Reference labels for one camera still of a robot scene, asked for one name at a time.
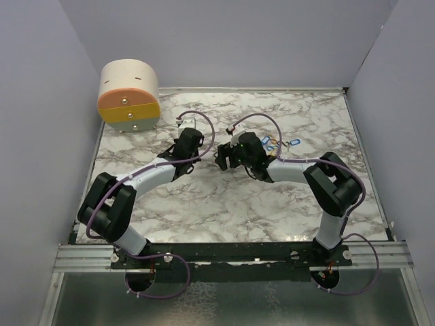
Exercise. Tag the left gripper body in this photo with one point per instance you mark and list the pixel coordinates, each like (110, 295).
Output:
(194, 155)

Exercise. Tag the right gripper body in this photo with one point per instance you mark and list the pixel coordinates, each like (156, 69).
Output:
(237, 157)

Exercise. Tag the blue key tag with key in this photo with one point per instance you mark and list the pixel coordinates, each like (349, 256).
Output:
(266, 140)

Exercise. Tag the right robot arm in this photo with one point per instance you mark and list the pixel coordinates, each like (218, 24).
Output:
(337, 189)

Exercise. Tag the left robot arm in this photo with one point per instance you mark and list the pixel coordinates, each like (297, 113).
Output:
(108, 206)

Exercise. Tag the round three-drawer storage box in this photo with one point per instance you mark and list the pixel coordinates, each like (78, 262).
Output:
(128, 98)

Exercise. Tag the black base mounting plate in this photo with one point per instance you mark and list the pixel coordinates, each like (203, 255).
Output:
(230, 261)

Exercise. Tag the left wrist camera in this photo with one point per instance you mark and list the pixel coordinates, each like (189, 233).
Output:
(184, 123)

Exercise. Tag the aluminium rail frame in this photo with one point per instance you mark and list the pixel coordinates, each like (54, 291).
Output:
(97, 258)

